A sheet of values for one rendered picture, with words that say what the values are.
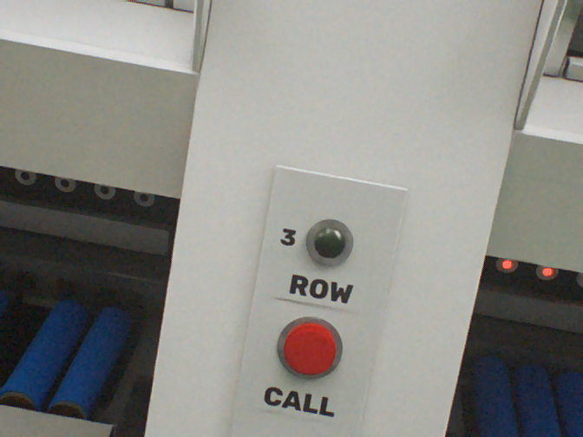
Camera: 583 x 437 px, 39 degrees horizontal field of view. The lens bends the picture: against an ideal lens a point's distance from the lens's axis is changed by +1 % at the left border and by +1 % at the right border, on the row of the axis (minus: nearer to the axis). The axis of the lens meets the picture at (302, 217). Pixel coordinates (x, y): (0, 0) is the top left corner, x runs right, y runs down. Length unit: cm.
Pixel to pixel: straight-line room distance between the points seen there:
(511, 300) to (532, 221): 17
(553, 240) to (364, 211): 6
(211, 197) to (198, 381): 6
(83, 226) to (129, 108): 19
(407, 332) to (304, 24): 10
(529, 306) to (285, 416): 20
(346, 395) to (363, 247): 5
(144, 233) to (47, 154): 16
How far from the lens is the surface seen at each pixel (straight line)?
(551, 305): 44
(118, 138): 26
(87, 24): 27
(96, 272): 42
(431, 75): 24
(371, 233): 24
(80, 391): 36
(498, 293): 43
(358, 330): 25
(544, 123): 26
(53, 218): 44
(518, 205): 26
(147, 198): 42
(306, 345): 25
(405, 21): 24
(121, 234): 43
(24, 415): 35
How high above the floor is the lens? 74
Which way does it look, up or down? 11 degrees down
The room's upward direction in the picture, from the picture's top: 10 degrees clockwise
